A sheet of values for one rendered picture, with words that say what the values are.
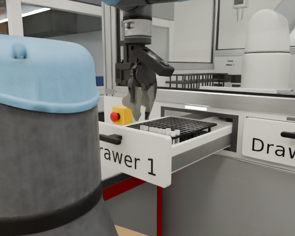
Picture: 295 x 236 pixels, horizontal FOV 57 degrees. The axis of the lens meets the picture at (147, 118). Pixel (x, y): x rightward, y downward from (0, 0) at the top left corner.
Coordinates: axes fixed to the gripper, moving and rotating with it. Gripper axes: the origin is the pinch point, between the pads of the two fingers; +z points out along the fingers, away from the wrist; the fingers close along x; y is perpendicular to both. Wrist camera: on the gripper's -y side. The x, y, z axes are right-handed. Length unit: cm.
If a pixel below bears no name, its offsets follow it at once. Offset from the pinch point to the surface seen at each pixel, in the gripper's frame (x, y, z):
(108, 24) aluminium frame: -23, 41, -30
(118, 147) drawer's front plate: 10.7, -1.7, 6.2
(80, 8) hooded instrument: -36, 78, -43
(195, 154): -2.8, -14.6, 8.4
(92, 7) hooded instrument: -44, 78, -45
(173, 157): 6.1, -14.6, 6.9
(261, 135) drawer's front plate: -21.3, -23.9, 5.5
